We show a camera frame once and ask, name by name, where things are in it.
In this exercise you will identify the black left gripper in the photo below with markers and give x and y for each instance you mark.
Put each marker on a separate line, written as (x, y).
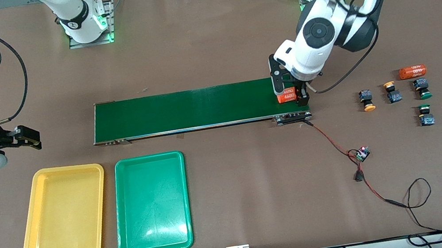
(300, 92)

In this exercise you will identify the orange 4680 cylinder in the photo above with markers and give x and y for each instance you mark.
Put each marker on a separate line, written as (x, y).
(286, 97)
(412, 72)

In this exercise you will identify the yellow mushroom push button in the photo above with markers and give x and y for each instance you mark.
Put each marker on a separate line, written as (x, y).
(365, 95)
(394, 96)

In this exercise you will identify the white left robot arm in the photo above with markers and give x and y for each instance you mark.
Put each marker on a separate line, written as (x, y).
(318, 31)

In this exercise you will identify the small controller circuit board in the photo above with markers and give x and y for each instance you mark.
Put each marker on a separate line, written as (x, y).
(362, 154)

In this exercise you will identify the yellow plastic tray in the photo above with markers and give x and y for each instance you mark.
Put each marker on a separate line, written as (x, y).
(63, 213)

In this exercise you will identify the green conveyor belt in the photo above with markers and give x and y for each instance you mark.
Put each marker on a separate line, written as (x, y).
(200, 107)

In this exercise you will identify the green mushroom push button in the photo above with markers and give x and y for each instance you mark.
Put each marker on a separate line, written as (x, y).
(427, 121)
(421, 84)

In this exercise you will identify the beige tape piece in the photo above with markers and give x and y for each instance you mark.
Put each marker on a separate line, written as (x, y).
(180, 136)

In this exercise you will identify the green plastic tray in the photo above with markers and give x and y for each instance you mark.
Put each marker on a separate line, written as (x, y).
(150, 198)

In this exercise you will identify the black inline switch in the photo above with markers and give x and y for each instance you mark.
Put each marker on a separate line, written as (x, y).
(359, 176)

